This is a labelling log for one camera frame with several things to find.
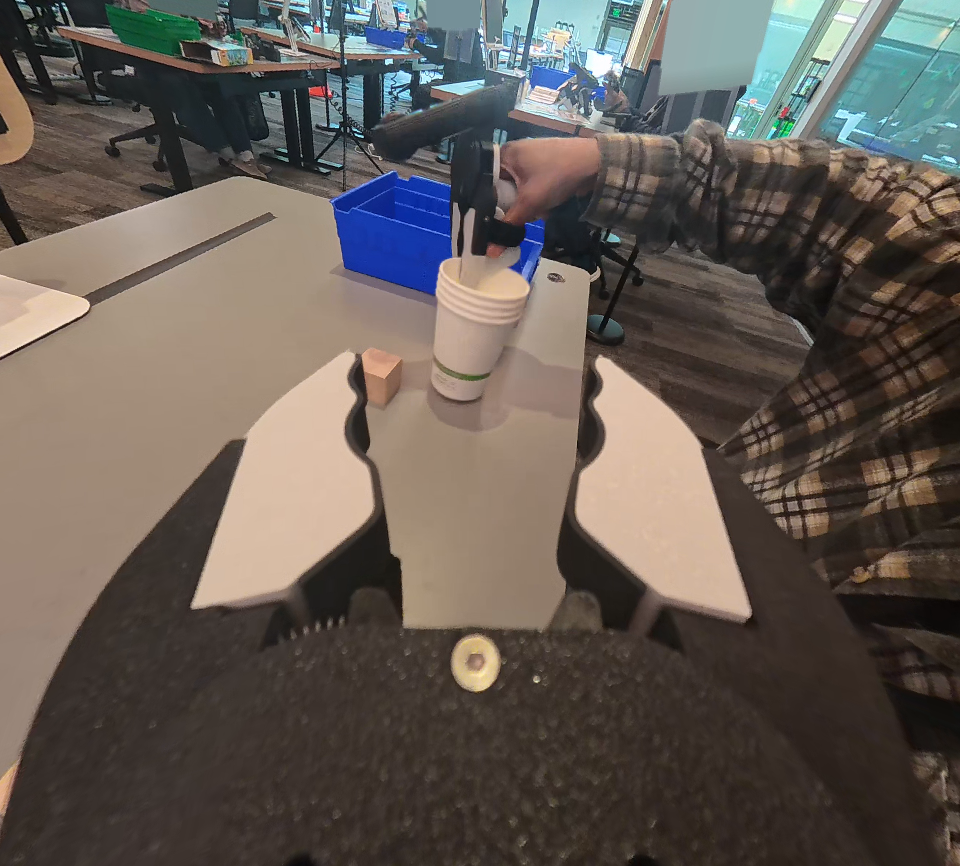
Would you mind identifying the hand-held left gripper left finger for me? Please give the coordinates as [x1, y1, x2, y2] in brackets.
[189, 351, 387, 612]

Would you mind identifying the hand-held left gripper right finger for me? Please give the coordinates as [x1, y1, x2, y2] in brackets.
[558, 355, 753, 623]

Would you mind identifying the blue plastic bin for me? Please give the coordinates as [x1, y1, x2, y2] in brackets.
[331, 176, 546, 293]

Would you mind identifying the person's right forearm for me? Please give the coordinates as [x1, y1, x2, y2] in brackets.
[585, 118, 960, 582]

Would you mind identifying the person's right hand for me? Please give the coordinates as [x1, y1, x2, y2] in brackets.
[498, 136, 601, 226]

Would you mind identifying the black office chair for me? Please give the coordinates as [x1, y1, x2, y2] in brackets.
[547, 195, 646, 301]

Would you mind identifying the tripod light stand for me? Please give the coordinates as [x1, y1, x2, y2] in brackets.
[271, 0, 391, 173]

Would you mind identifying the colourful small carton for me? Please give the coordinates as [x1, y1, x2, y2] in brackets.
[180, 40, 255, 67]

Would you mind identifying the person in plaid shirt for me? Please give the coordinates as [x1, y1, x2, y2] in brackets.
[825, 566, 960, 866]

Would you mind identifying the green plastic crate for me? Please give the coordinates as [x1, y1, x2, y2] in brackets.
[105, 4, 202, 56]

